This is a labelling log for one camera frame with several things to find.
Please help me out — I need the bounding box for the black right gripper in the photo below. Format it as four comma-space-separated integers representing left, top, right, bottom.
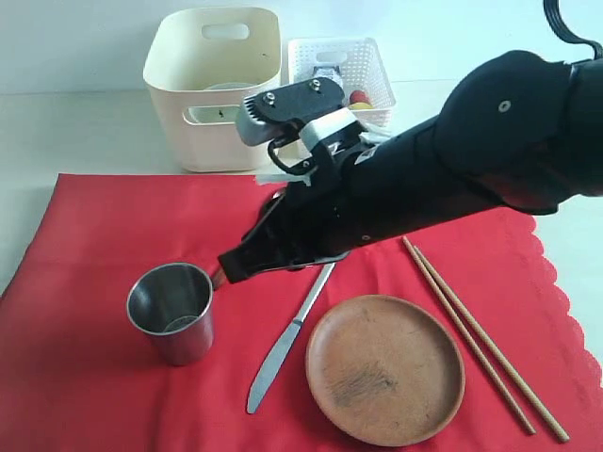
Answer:
218, 154, 377, 283

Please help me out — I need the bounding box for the dark wooden spoon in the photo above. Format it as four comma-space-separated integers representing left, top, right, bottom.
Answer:
211, 188, 285, 290

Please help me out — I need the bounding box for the stainless steel cup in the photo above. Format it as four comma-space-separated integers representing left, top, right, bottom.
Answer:
126, 262, 214, 366

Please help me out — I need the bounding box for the steel table knife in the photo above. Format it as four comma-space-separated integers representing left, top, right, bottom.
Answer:
246, 263, 336, 414

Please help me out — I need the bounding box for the white ceramic bowl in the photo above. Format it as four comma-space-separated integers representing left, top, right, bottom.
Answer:
187, 82, 253, 124

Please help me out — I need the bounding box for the yellow lemon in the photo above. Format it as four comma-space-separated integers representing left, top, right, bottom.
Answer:
349, 102, 373, 110

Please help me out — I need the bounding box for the red sausage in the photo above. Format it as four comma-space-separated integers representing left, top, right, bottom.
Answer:
349, 89, 370, 104

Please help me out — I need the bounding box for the blue white milk carton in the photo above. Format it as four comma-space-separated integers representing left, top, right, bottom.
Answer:
312, 65, 344, 88

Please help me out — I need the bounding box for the wooden chopstick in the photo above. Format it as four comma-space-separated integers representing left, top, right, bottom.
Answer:
401, 236, 536, 435
414, 245, 570, 444

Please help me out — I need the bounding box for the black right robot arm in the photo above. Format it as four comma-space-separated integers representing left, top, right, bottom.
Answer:
214, 41, 602, 283

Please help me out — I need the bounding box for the red table cloth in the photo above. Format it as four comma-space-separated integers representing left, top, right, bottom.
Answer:
1, 174, 602, 451

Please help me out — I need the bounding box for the brown wooden plate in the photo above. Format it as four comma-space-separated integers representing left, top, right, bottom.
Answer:
305, 295, 465, 447

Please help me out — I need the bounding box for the large cream plastic bin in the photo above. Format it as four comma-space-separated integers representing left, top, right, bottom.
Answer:
142, 7, 282, 172

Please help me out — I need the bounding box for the small white perforated basket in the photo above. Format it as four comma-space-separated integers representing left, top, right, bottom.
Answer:
287, 38, 396, 140

